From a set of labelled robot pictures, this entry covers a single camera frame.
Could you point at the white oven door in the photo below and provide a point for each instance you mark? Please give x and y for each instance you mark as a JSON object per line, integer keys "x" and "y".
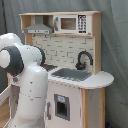
{"x": 6, "y": 95}

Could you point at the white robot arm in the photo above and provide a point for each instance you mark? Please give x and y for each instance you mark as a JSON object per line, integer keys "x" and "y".
{"x": 24, "y": 64}

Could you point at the wooden toy kitchen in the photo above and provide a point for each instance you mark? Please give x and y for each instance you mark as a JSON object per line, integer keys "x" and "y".
{"x": 75, "y": 97}

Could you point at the black toy faucet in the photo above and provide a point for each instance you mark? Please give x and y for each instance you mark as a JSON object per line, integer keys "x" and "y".
{"x": 80, "y": 64}

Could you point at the black toy stovetop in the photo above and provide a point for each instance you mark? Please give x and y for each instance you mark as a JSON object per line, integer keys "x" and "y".
{"x": 49, "y": 67}

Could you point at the grey toy sink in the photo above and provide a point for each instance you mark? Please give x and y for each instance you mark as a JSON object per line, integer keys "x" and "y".
{"x": 72, "y": 74}

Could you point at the toy microwave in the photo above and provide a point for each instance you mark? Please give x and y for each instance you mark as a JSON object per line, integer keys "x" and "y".
{"x": 73, "y": 24}

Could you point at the ice dispenser panel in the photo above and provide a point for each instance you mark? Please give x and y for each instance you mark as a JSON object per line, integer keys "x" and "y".
{"x": 62, "y": 107}

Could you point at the grey range hood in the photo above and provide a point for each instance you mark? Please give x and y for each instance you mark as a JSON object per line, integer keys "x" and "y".
{"x": 38, "y": 27}

